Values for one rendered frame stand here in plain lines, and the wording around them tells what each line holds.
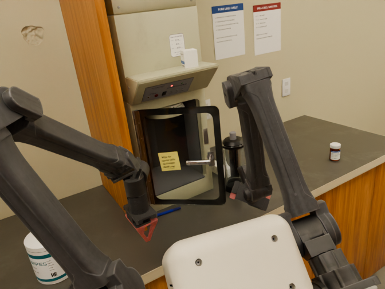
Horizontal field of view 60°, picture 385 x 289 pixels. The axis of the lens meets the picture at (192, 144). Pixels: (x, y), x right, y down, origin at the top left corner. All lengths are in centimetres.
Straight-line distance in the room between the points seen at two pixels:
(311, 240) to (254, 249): 22
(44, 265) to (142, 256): 31
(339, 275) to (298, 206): 15
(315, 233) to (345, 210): 110
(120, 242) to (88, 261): 70
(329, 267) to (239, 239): 25
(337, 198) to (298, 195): 100
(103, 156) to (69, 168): 89
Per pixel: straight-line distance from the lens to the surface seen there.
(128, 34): 121
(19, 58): 157
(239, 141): 139
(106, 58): 109
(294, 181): 74
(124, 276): 64
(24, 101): 62
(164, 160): 127
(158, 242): 126
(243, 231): 54
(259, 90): 76
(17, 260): 142
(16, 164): 58
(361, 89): 297
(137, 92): 114
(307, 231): 75
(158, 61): 125
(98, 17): 108
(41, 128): 67
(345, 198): 180
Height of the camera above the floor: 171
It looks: 22 degrees down
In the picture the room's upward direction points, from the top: 6 degrees counter-clockwise
